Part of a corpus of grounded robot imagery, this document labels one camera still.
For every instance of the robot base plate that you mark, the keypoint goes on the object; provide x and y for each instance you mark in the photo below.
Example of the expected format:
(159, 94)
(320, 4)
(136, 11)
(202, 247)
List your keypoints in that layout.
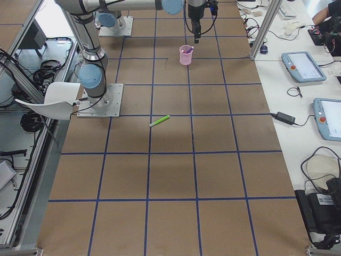
(108, 106)

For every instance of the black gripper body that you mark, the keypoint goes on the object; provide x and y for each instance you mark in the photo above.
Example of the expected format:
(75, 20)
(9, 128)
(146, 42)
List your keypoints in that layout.
(194, 15)

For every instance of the black power adapter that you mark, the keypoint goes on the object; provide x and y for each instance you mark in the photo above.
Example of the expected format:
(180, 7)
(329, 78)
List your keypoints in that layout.
(282, 117)

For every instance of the blue teach pendant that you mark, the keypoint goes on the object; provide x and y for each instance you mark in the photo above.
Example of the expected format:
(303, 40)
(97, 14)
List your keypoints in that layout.
(327, 115)
(302, 67)

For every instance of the aluminium frame post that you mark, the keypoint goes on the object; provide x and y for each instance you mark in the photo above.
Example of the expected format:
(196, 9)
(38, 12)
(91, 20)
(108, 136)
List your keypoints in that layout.
(268, 19)

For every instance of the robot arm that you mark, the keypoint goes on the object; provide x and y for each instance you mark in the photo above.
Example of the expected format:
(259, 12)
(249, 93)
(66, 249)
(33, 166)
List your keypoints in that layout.
(196, 11)
(92, 75)

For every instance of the pink mesh cup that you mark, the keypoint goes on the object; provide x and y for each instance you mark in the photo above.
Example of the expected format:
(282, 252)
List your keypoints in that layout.
(185, 59)

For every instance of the green pen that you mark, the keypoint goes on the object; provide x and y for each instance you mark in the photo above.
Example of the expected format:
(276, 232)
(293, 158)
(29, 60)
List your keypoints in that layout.
(159, 121)

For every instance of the white chair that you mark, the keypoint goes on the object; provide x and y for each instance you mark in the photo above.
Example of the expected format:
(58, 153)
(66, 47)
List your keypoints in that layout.
(58, 102)

